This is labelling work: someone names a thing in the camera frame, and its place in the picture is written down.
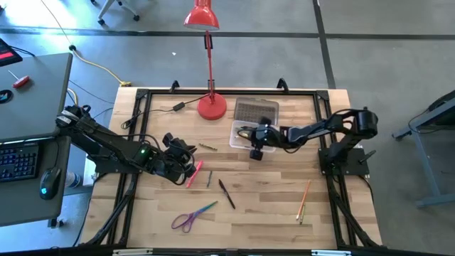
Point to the studded translucent box lid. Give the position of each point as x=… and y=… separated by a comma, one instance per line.
x=256, y=111

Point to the white and blue cup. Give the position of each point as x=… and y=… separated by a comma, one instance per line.
x=73, y=180

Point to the black backlit keyboard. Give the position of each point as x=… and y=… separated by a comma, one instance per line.
x=17, y=161

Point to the pink highlighter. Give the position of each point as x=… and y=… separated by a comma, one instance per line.
x=195, y=174

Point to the purple and teal scissors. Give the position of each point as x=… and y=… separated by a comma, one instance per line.
x=204, y=209

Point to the black aluminium table frame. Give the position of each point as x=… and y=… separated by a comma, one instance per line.
x=249, y=92

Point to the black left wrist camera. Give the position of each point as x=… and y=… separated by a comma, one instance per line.
x=168, y=139

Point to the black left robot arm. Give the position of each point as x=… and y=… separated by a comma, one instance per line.
x=106, y=142

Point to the white rail bracket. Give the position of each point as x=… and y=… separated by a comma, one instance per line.
x=330, y=252
x=131, y=252

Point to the dark tablet with red screen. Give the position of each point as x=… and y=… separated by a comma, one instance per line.
x=7, y=53

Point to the orange pencil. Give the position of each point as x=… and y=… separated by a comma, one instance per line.
x=304, y=199

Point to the grey metal cart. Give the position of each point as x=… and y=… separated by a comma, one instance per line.
x=426, y=167

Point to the black round coaster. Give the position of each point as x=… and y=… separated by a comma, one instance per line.
x=5, y=96

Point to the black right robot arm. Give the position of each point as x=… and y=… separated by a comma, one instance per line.
x=320, y=128

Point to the red desk lamp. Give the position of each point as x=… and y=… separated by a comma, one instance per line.
x=212, y=106

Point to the black pen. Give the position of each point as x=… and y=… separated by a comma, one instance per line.
x=227, y=194

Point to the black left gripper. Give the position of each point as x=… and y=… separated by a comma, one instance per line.
x=172, y=160

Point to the black curved frame clamp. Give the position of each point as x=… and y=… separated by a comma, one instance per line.
x=175, y=86
x=283, y=85

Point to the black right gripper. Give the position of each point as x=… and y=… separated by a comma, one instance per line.
x=268, y=138

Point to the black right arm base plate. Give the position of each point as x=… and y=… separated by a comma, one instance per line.
x=352, y=165

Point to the white office chair base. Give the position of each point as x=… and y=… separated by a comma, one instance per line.
x=104, y=11

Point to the grey office desk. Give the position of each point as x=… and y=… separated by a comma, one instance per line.
x=35, y=113

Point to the translucent plastic supply box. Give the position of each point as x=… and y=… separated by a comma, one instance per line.
x=237, y=142

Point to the black computer mouse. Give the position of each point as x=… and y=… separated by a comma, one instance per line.
x=49, y=183

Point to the dark green crayon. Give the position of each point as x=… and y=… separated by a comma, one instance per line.
x=209, y=178

